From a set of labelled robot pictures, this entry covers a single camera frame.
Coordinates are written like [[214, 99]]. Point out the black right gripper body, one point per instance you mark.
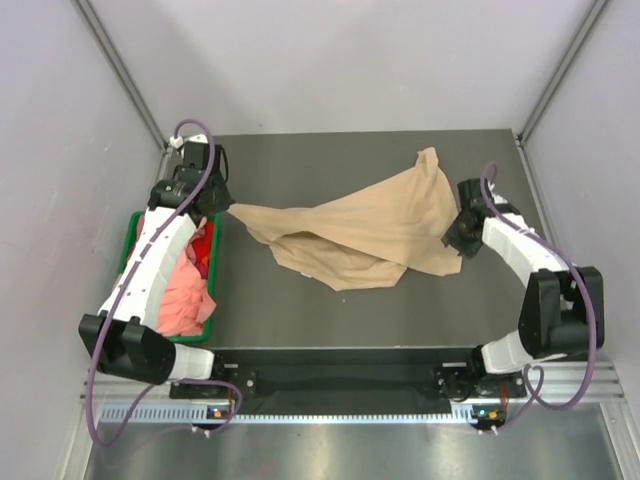
[[456, 237]]

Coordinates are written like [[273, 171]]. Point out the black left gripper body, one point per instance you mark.
[[221, 198]]

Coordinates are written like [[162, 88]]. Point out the beige t shirt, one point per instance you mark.
[[367, 239]]

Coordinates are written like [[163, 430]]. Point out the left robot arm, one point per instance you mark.
[[161, 301]]

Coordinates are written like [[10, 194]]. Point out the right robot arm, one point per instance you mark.
[[563, 307]]

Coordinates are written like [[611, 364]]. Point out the red t shirt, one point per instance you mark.
[[199, 250]]

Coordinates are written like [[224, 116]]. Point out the green plastic bin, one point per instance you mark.
[[212, 280]]

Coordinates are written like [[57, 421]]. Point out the pink t shirt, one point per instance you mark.
[[185, 300]]

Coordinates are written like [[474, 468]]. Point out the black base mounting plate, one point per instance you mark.
[[358, 381]]

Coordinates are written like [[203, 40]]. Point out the left aluminium frame post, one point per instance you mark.
[[101, 36]]

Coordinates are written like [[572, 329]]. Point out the aluminium frame post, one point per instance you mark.
[[577, 43], [101, 36]]

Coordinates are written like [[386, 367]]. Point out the right aluminium frame post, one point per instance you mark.
[[577, 43]]

